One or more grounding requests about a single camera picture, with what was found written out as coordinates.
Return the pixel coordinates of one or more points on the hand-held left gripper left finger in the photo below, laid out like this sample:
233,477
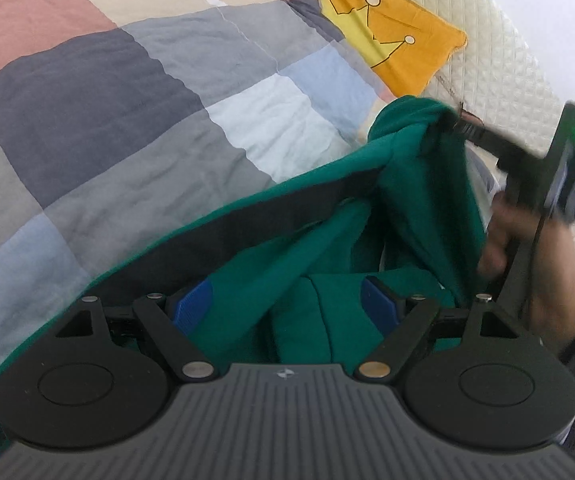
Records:
195,305

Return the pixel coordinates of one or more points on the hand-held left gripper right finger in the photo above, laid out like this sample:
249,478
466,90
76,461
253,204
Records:
380,302

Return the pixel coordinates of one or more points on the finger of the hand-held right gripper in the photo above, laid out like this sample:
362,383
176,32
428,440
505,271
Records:
482,137

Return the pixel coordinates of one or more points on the green hoodie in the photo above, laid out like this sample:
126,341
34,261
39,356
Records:
417,200

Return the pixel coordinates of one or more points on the person's right hand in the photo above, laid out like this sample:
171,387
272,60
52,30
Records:
557,280

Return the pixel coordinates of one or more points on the cream quilted headboard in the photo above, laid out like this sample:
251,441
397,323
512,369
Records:
507,60

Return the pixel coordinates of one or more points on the yellow crown pillow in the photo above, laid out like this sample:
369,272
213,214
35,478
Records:
417,67

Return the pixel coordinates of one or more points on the checkered quilt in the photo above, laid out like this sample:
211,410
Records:
117,110

